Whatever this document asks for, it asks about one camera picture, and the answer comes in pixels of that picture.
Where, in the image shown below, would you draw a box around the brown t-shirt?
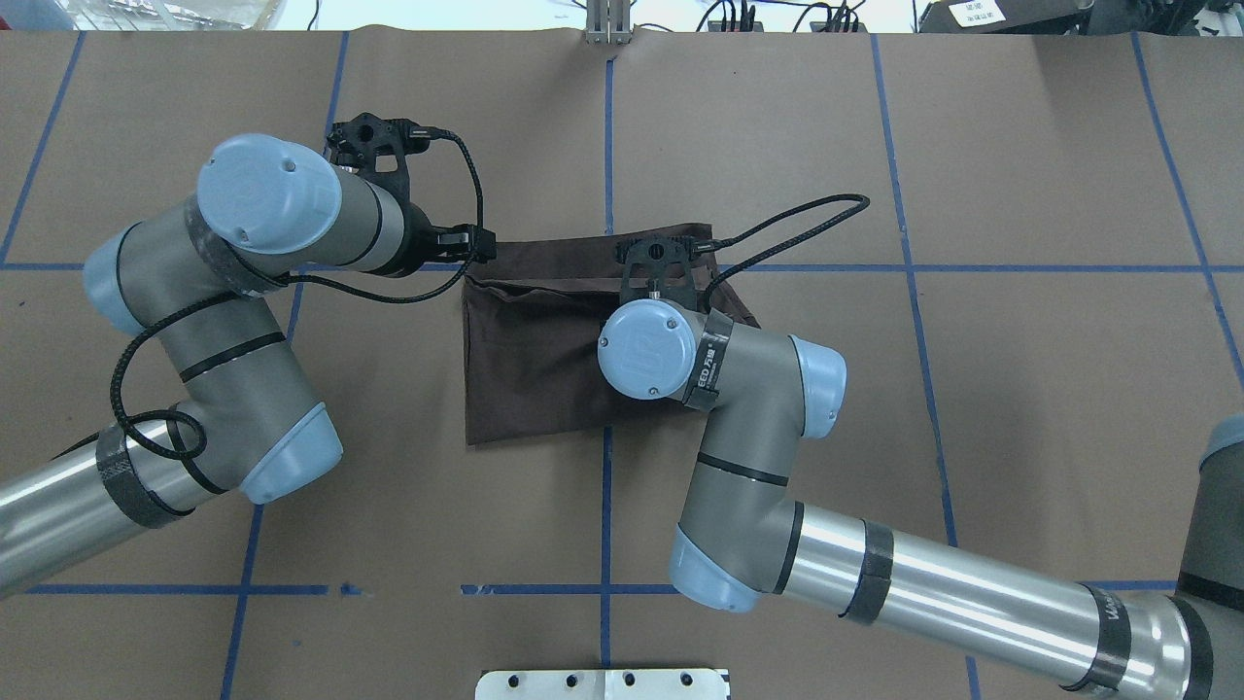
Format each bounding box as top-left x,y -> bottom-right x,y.
462,224 -> 761,446

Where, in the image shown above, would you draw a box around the labelled dark box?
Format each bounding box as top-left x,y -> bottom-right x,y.
916,1 -> 1093,35

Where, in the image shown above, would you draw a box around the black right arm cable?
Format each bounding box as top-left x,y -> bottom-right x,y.
695,193 -> 871,312

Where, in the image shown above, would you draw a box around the clear plastic bag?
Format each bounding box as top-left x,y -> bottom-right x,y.
56,1 -> 285,32

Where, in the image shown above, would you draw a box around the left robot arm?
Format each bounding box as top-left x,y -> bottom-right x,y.
2,114 -> 495,597

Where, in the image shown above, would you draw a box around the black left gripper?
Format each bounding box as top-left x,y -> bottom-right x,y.
374,201 -> 498,279

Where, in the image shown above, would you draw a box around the white pedestal column base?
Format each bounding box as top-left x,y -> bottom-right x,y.
474,668 -> 731,699

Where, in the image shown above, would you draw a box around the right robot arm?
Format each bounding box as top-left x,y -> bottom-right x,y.
595,275 -> 1242,699

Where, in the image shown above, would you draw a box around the black power strip plugs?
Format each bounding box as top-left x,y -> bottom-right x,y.
695,1 -> 867,34

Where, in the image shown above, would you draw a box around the aluminium frame post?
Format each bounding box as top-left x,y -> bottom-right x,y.
577,0 -> 634,45

